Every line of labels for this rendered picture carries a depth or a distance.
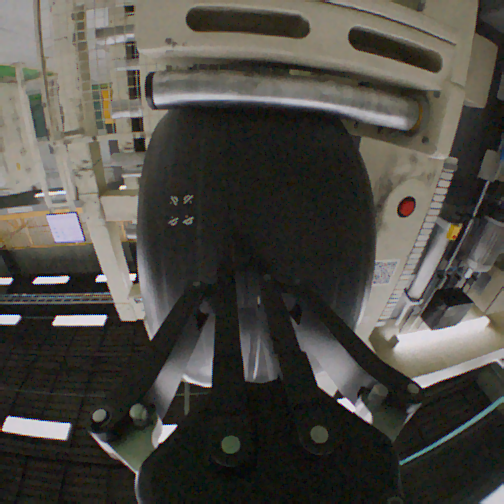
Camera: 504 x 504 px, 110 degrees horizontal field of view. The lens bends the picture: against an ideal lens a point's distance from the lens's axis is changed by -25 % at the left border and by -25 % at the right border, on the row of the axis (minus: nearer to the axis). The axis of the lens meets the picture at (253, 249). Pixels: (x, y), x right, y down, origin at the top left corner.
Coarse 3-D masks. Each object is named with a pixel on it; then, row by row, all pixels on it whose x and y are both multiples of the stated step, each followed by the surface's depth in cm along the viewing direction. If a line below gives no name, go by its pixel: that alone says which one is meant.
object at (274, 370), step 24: (264, 288) 14; (264, 312) 12; (264, 336) 12; (288, 336) 11; (288, 360) 9; (288, 384) 8; (312, 384) 8; (288, 408) 7; (312, 408) 7; (312, 432) 6; (336, 432) 6; (312, 456) 5
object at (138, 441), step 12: (132, 408) 7; (144, 408) 7; (144, 420) 7; (156, 420) 7; (132, 432) 7; (144, 432) 7; (156, 432) 7; (108, 444) 6; (120, 444) 6; (132, 444) 6; (144, 444) 6; (156, 444) 7; (120, 456) 6; (132, 456) 6; (144, 456) 6; (132, 468) 6
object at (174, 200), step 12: (168, 192) 22; (180, 192) 22; (192, 192) 22; (168, 204) 22; (180, 204) 22; (192, 204) 22; (168, 216) 22; (180, 216) 22; (192, 216) 22; (168, 228) 22; (180, 228) 22; (192, 228) 22
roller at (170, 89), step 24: (168, 72) 22; (192, 72) 22; (216, 72) 22; (240, 72) 23; (264, 72) 23; (168, 96) 22; (192, 96) 23; (216, 96) 23; (240, 96) 23; (264, 96) 23; (288, 96) 24; (312, 96) 24; (336, 96) 24; (360, 96) 24; (384, 96) 24; (360, 120) 27; (384, 120) 26; (408, 120) 26
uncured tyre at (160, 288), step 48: (192, 144) 23; (240, 144) 24; (288, 144) 24; (336, 144) 25; (144, 192) 25; (240, 192) 23; (288, 192) 23; (336, 192) 24; (144, 240) 24; (192, 240) 22; (288, 240) 23; (336, 240) 24; (144, 288) 25; (336, 288) 24; (240, 336) 25
